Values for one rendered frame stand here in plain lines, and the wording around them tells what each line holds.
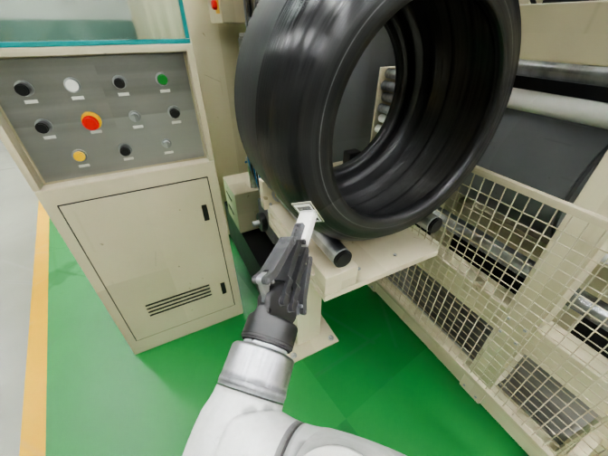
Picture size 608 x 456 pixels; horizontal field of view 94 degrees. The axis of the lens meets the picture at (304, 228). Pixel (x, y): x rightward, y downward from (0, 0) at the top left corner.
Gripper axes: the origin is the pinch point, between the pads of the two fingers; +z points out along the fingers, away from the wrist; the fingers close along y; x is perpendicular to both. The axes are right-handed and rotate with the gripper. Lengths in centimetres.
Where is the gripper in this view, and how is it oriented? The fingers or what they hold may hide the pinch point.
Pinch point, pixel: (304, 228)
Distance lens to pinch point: 50.0
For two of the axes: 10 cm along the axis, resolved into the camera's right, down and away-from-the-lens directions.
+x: 8.6, -0.5, -5.2
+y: 4.4, 5.7, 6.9
